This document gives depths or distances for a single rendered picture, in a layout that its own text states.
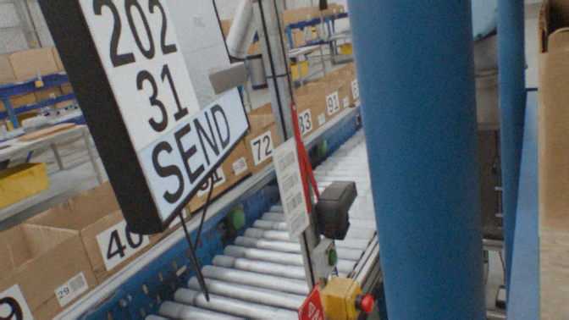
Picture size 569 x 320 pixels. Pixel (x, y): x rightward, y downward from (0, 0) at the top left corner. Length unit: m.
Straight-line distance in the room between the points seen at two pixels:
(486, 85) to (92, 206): 1.31
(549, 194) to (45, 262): 1.11
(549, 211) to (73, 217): 1.45
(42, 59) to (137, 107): 5.98
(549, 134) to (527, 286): 0.07
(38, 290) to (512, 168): 1.04
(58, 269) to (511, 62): 1.07
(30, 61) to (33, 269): 5.37
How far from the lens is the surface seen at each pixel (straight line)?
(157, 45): 0.65
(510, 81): 0.55
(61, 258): 1.23
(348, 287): 1.02
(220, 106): 0.82
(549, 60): 0.24
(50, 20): 0.54
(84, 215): 1.60
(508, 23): 0.55
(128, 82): 0.55
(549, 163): 0.25
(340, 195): 0.95
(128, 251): 1.35
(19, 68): 6.35
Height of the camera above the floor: 1.47
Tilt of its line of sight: 18 degrees down
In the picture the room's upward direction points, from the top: 11 degrees counter-clockwise
